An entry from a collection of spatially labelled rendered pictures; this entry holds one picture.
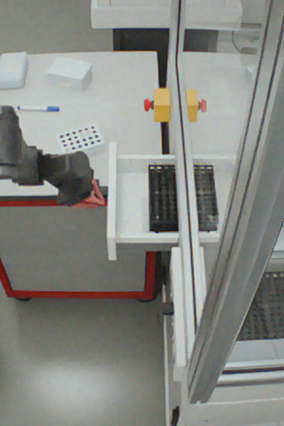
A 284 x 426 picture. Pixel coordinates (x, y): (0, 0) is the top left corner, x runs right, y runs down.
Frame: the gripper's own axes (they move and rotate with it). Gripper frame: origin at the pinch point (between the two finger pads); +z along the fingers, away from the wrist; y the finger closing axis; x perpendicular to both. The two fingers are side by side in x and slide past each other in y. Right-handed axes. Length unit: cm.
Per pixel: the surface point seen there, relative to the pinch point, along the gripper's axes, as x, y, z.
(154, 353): -8, -40, 82
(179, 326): -34.2, 16.5, 7.3
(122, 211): 1.4, 0.8, 8.4
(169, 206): 0.4, 12.3, 12.6
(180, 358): -41.6, 16.5, 7.1
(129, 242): -10.1, 4.7, 6.2
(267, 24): -44, 68, -61
